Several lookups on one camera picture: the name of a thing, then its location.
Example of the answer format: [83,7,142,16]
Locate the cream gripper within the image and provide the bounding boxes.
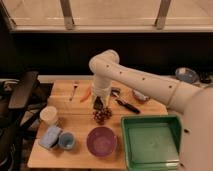
[92,86,111,107]

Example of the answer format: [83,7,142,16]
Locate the blue ceramic cup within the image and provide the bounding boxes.
[58,132,75,150]

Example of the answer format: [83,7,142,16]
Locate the black eraser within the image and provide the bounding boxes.
[93,97,103,110]

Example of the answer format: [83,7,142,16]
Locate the purple bowl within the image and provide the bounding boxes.
[86,126,117,157]

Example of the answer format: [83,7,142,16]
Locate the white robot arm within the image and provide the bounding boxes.
[89,50,213,171]

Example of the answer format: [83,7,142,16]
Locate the silver fork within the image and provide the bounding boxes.
[69,81,79,101]

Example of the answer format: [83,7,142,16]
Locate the black office chair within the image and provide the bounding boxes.
[0,71,39,171]

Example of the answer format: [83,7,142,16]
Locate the grey plate on ledge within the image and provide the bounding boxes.
[175,67,198,84]

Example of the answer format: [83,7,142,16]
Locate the bunch of dark grapes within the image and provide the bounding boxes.
[93,107,112,125]

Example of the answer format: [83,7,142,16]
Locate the black handled peeler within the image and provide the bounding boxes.
[110,87,140,114]

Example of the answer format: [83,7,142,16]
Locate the orange carrot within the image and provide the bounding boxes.
[80,86,92,102]

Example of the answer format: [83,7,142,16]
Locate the red bowl with contents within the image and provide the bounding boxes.
[132,90,149,103]

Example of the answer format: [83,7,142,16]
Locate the white paper cup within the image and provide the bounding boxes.
[40,106,58,125]

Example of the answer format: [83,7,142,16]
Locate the green plastic tray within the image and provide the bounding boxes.
[121,115,182,171]

